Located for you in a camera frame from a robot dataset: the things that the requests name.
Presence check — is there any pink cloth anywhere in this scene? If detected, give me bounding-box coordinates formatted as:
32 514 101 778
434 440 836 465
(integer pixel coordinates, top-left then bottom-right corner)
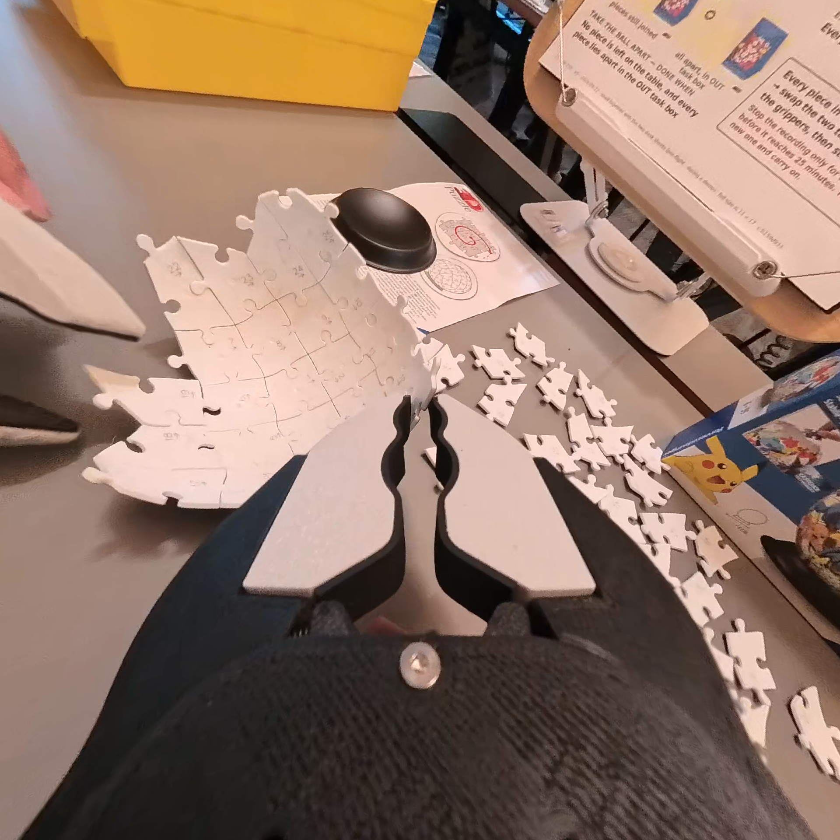
0 130 53 222

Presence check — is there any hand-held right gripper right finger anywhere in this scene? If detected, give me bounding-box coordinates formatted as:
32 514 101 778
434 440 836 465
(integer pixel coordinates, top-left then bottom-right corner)
428 392 598 622

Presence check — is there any blue puzzle ball box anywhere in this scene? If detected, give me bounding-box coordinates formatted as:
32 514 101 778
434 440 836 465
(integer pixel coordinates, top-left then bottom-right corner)
660 350 840 649

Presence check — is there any black round ball stand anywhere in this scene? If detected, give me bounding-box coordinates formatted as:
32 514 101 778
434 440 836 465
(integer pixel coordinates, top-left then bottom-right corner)
330 188 438 274

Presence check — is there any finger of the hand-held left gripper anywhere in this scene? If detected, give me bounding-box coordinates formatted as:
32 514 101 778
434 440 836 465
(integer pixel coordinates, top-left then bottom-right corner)
0 392 84 448
0 196 147 340

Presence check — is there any folded puzzle instruction leaflet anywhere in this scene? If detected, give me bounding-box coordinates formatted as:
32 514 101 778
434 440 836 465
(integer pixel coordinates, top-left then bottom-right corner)
307 182 560 333

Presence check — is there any partly built white puzzle ball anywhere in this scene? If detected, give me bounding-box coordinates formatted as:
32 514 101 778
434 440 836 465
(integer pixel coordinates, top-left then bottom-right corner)
80 188 439 511

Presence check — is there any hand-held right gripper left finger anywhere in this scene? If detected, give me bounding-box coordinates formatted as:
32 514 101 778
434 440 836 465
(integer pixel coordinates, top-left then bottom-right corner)
241 395 414 619

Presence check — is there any printed task instruction sheet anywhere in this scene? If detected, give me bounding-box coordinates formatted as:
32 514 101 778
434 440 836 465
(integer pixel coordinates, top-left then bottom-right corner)
539 0 840 311

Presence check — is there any single white puzzle piece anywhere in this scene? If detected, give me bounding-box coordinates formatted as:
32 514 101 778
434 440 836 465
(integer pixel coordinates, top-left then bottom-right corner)
789 686 840 796

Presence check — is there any pile of puzzle pieces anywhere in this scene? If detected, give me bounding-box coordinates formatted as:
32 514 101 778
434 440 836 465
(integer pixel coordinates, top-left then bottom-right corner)
419 322 788 749

